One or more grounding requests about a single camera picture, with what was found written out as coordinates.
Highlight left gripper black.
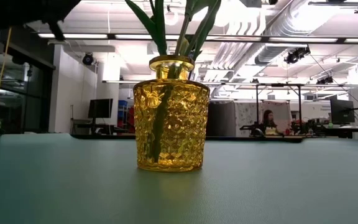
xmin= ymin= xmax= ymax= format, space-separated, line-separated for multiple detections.
xmin=26 ymin=0 xmax=82 ymax=42

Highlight red background object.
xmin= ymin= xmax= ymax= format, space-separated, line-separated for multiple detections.
xmin=126 ymin=107 xmax=135 ymax=134

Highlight white patterned curtain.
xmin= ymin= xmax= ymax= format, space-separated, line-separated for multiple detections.
xmin=234 ymin=101 xmax=291 ymax=136

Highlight black metal rig frame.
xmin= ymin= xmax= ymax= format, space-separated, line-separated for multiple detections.
xmin=253 ymin=83 xmax=304 ymax=136

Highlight teal table mat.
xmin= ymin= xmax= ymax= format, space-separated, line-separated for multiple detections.
xmin=0 ymin=133 xmax=358 ymax=224

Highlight background office desk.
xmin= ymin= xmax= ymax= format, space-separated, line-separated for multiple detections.
xmin=70 ymin=118 xmax=117 ymax=135

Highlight person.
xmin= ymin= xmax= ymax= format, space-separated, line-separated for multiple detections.
xmin=260 ymin=109 xmax=279 ymax=135

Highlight background work table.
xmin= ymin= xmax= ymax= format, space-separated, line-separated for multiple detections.
xmin=321 ymin=126 xmax=358 ymax=139

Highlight black ceiling spotlight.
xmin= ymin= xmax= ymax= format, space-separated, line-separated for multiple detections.
xmin=81 ymin=52 xmax=94 ymax=66
xmin=284 ymin=45 xmax=311 ymax=65
xmin=316 ymin=76 xmax=334 ymax=85

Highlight silver ventilation duct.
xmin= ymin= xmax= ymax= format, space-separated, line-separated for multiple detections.
xmin=253 ymin=0 xmax=323 ymax=66

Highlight blue storage bins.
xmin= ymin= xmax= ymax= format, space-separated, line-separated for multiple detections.
xmin=117 ymin=99 xmax=129 ymax=125

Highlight yellow glass vase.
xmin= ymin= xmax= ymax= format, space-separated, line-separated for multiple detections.
xmin=132 ymin=55 xmax=211 ymax=173

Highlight black computer monitor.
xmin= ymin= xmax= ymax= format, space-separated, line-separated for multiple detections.
xmin=88 ymin=98 xmax=114 ymax=119
xmin=330 ymin=98 xmax=356 ymax=124

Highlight black partition panel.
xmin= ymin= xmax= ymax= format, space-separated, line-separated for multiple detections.
xmin=205 ymin=101 xmax=236 ymax=138

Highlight yellow artificial tulip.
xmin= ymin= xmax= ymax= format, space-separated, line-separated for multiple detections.
xmin=124 ymin=0 xmax=169 ymax=164
xmin=185 ymin=0 xmax=223 ymax=60
xmin=174 ymin=0 xmax=198 ymax=58

